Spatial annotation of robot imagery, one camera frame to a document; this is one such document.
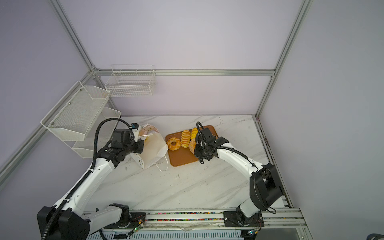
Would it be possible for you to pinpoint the tan oval fake bread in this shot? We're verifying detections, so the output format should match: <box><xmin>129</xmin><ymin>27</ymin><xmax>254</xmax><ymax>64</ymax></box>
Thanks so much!
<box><xmin>189</xmin><ymin>139</ymin><xmax>197</xmax><ymax>154</ymax></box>

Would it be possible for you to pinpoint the cartoon animal paper gift bag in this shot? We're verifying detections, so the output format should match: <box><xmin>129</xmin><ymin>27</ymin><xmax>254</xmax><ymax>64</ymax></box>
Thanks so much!
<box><xmin>129</xmin><ymin>124</ymin><xmax>169</xmax><ymax>172</ymax></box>

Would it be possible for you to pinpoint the yellow oblong fake bread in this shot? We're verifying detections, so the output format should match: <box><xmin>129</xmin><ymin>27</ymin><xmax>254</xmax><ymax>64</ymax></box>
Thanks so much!
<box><xmin>191</xmin><ymin>128</ymin><xmax>199</xmax><ymax>140</ymax></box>

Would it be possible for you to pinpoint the yellow ridged fake bread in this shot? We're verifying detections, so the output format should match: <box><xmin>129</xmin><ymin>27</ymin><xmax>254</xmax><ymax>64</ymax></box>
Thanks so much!
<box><xmin>181</xmin><ymin>130</ymin><xmax>191</xmax><ymax>149</ymax></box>

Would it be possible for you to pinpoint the orange ring doughnut fake bread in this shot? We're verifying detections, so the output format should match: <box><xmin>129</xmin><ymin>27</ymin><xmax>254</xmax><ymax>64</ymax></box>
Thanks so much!
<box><xmin>167</xmin><ymin>137</ymin><xmax>181</xmax><ymax>151</ymax></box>

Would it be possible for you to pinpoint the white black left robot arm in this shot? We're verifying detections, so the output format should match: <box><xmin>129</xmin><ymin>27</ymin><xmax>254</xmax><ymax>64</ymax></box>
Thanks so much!
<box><xmin>37</xmin><ymin>128</ymin><xmax>144</xmax><ymax>240</ymax></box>

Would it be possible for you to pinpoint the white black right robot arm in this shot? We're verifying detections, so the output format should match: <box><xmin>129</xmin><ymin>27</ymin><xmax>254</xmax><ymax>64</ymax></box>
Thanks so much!
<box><xmin>194</xmin><ymin>126</ymin><xmax>284</xmax><ymax>227</ymax></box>

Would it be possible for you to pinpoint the brown rectangular tray mat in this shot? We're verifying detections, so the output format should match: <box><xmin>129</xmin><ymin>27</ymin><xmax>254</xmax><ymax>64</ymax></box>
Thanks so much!
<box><xmin>165</xmin><ymin>125</ymin><xmax>218</xmax><ymax>167</ymax></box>

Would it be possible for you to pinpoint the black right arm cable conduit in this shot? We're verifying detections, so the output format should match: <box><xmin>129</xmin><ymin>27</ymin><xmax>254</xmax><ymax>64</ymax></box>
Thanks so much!
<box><xmin>195</xmin><ymin>121</ymin><xmax>259</xmax><ymax>170</ymax></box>

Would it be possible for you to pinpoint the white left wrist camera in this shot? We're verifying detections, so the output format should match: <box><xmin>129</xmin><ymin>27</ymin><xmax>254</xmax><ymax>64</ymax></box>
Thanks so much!
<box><xmin>131</xmin><ymin>123</ymin><xmax>141</xmax><ymax>142</ymax></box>

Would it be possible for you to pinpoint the white mesh wall shelf lower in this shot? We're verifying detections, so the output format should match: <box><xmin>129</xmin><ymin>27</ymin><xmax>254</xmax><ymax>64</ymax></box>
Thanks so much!
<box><xmin>71</xmin><ymin>107</ymin><xmax>122</xmax><ymax>159</ymax></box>

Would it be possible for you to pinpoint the white mesh wall shelf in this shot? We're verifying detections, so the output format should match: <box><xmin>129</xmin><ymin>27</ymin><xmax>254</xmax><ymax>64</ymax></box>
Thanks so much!
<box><xmin>71</xmin><ymin>107</ymin><xmax>122</xmax><ymax>159</ymax></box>
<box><xmin>41</xmin><ymin>82</ymin><xmax>111</xmax><ymax>142</ymax></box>

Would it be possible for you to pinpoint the white wire wall basket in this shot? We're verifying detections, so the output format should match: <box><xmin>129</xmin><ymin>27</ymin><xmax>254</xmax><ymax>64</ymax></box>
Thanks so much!
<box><xmin>105</xmin><ymin>65</ymin><xmax>157</xmax><ymax>97</ymax></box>

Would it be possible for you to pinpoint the white mesh wall shelf upper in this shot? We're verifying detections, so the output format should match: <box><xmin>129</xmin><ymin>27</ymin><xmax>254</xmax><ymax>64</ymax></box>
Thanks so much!
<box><xmin>41</xmin><ymin>82</ymin><xmax>111</xmax><ymax>142</ymax></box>

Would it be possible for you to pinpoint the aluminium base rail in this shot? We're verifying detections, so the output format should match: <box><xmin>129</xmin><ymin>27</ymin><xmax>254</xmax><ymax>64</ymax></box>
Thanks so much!
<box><xmin>81</xmin><ymin>208</ymin><xmax>313</xmax><ymax>240</ymax></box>

